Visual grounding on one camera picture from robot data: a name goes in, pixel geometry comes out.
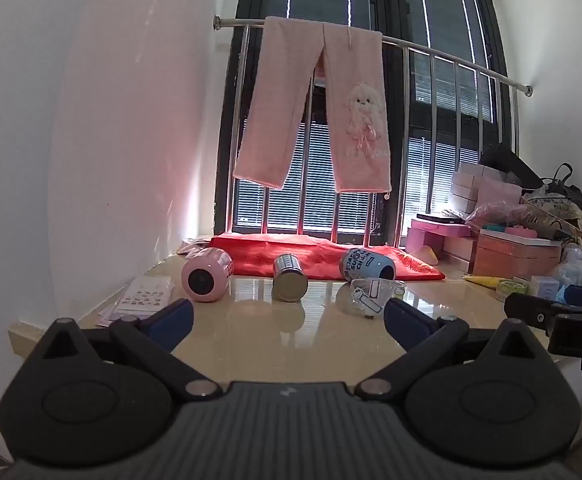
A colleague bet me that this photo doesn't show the black framed window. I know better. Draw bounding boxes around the black framed window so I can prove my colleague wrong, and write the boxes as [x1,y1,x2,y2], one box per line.
[214,0,515,242]

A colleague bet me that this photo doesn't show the teal and pink flat boxes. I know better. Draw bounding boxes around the teal and pink flat boxes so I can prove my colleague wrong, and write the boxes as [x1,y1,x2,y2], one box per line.
[480,226,538,242]

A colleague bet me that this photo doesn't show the flat black device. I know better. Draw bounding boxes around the flat black device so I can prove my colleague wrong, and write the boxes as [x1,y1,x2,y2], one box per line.
[415,212,466,225]

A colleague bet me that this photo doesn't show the small pink box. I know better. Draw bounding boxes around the small pink box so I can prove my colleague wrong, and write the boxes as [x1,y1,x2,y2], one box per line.
[405,218,473,257]

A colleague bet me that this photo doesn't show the pink pants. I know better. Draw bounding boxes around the pink pants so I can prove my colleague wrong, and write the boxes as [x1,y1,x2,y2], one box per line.
[233,16,392,194]

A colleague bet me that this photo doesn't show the blue printed cup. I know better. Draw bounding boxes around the blue printed cup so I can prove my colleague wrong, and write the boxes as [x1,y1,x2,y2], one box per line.
[339,247,397,281]

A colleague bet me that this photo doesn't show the stainless steel cup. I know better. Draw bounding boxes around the stainless steel cup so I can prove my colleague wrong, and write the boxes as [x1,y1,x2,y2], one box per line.
[271,253,310,302]

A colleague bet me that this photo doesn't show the black bag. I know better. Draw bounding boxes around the black bag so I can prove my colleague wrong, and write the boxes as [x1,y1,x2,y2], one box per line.
[478,143,582,207]

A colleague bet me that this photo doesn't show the pale paper booklet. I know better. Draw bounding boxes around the pale paper booklet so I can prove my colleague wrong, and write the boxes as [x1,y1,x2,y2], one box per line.
[94,304,144,329]

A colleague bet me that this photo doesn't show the stack of white boxes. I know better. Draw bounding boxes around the stack of white boxes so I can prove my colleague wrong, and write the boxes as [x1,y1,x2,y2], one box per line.
[450,162,523,213]

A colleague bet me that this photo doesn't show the pink cup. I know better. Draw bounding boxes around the pink cup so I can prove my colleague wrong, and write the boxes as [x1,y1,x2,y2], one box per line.
[180,247,234,303]

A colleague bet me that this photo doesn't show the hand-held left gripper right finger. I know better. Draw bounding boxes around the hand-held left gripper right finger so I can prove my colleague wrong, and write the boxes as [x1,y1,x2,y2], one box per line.
[355,298,548,401]

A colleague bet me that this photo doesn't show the red cloth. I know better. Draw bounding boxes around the red cloth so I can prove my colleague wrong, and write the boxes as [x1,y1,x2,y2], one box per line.
[208,232,446,282]

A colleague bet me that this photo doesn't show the yellow tube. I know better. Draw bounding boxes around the yellow tube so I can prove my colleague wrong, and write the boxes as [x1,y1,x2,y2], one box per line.
[463,273,505,290]

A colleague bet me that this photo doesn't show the green tape roll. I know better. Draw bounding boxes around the green tape roll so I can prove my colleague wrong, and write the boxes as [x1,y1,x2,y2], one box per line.
[496,280,530,303]

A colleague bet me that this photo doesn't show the clear glass cup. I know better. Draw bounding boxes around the clear glass cup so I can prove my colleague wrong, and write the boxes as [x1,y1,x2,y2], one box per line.
[335,277,405,317]

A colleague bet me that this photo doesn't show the beige printed cloth bag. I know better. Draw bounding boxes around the beige printed cloth bag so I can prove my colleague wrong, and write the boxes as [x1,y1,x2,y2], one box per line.
[520,194,582,272]

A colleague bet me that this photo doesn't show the small white blue box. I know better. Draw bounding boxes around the small white blue box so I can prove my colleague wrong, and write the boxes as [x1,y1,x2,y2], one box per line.
[528,275,563,302]

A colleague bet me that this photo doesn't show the metal window railing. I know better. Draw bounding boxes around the metal window railing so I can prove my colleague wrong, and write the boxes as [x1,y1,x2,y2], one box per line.
[213,16,533,249]

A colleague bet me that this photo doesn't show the small flat packets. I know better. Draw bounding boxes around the small flat packets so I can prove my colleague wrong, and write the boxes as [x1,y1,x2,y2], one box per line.
[177,239,213,257]

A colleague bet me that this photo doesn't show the white plastic bag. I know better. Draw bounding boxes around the white plastic bag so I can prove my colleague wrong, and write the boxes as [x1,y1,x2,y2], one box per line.
[550,246,582,289]

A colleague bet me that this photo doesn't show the pink plastic bag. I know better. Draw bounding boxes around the pink plastic bag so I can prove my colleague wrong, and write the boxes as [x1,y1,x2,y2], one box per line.
[465,201,528,232]

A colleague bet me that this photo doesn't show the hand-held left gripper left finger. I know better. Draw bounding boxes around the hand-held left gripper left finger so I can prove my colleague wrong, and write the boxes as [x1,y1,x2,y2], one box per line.
[41,298,223,402]

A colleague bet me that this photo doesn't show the sticker sheet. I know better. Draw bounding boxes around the sticker sheet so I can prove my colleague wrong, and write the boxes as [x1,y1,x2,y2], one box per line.
[116,275,176,312]

